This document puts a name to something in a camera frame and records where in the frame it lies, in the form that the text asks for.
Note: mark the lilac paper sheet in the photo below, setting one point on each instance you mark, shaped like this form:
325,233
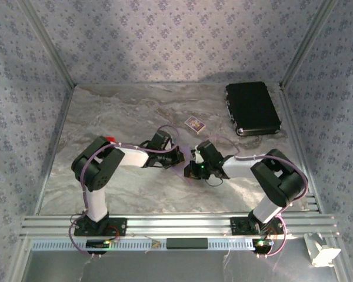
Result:
186,152

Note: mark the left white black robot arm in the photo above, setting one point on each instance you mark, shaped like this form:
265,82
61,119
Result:
132,157

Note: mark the small purple card box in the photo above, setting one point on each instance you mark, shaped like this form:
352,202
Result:
196,124

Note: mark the small red block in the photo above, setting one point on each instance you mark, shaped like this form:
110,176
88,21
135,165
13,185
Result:
110,139

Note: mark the black rectangular bar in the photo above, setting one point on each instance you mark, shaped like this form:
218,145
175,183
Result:
186,243

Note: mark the black hard case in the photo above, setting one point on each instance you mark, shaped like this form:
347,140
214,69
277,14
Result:
250,105

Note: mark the small controller board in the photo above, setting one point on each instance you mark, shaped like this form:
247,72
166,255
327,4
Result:
95,243
261,244

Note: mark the aluminium mounting rail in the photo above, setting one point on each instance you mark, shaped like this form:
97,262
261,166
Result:
176,226

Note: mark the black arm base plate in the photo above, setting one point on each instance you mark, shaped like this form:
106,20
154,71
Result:
120,226
238,226

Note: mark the aluminium table side rail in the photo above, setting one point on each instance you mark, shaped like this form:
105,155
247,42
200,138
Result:
55,147
295,132

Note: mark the white plastic bracket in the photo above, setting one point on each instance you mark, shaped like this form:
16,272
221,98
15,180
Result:
323,252

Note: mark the aluminium frame post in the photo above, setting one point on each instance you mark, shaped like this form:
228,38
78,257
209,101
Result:
310,38
45,38

